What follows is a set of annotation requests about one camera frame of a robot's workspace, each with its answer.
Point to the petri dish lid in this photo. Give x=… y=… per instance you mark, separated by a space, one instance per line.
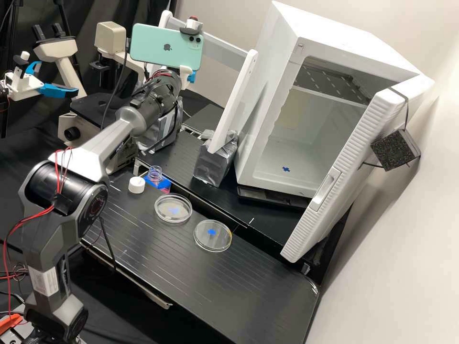
x=212 y=236

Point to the white incubator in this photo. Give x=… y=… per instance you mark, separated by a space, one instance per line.
x=283 y=50

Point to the black platform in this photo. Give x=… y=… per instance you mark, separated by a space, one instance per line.
x=204 y=118
x=197 y=286
x=215 y=204

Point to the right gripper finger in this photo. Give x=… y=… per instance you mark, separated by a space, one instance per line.
x=192 y=76

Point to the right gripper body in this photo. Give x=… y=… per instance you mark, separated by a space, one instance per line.
x=183 y=75

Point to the right wrist camera phone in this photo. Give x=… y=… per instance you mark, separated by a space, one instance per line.
x=161 y=46

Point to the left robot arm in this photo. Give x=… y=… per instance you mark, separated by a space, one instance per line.
x=3 y=95

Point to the blue bottle holder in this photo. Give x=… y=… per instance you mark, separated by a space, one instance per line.
x=163 y=185

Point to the cream microscope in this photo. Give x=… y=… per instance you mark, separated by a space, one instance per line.
x=68 y=68

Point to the left phone holder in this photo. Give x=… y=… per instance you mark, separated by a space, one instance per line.
x=24 y=56

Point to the small bottle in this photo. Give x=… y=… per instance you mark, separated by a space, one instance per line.
x=155 y=172

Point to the petri dish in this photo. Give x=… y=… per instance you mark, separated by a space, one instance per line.
x=173 y=208

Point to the black tray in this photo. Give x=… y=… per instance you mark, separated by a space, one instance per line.
x=265 y=197

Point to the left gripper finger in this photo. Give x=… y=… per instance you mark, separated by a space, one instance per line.
x=57 y=91
x=36 y=65

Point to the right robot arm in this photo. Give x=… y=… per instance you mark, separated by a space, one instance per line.
x=97 y=147

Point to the white cap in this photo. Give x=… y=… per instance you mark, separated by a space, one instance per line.
x=136 y=185

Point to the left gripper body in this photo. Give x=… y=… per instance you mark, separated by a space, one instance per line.
x=21 y=86

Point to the incubator door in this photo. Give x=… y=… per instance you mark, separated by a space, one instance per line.
x=344 y=168

